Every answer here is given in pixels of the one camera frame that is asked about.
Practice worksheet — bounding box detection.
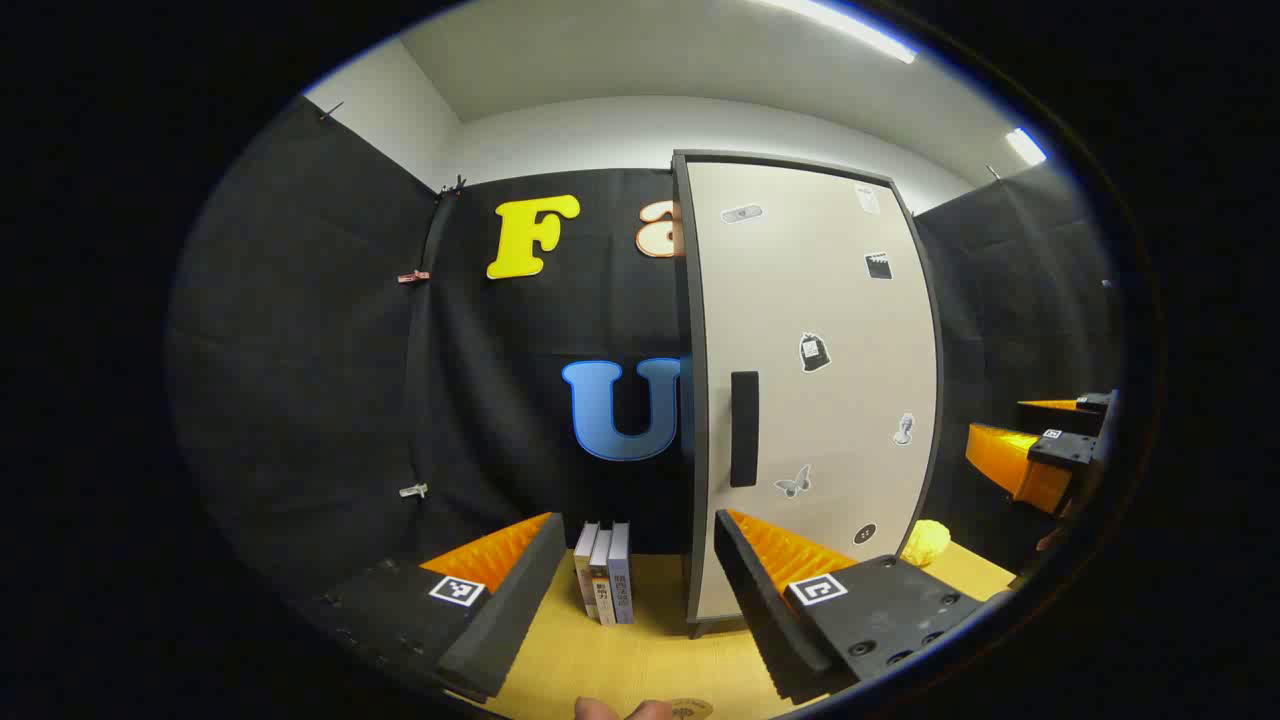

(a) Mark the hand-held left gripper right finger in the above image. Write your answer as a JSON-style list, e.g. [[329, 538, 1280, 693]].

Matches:
[[713, 508, 991, 706]]

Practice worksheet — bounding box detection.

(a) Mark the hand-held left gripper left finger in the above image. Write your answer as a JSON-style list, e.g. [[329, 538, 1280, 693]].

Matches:
[[298, 512, 569, 703]]

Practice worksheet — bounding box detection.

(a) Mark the beige cabinet door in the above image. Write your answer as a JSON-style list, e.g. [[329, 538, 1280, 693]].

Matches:
[[688, 162, 939, 623]]

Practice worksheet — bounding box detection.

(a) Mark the grey cabinet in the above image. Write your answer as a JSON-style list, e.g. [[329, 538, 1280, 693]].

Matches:
[[672, 150, 945, 639]]

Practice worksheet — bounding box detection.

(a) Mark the white book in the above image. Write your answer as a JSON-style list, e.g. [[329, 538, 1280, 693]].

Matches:
[[573, 520, 601, 617], [590, 528, 613, 627]]

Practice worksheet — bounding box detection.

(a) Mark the yellow lumpy sponge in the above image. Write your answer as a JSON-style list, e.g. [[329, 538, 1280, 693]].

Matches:
[[900, 519, 953, 567]]

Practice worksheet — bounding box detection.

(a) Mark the black backdrop cloth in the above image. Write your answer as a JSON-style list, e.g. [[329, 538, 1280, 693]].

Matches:
[[165, 95, 1126, 601]]

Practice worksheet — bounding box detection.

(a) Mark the long ceiling light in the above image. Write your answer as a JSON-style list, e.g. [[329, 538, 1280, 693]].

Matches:
[[760, 0, 917, 64]]

